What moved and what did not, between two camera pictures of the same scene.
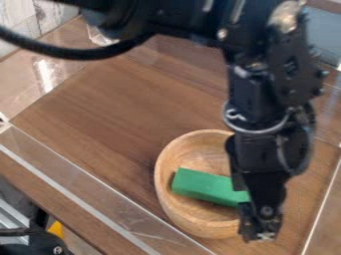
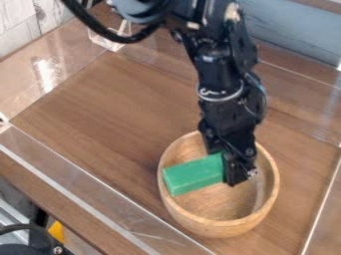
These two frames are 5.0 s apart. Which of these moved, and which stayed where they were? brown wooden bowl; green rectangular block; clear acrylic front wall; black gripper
Moved: black gripper; green rectangular block
Stayed: brown wooden bowl; clear acrylic front wall
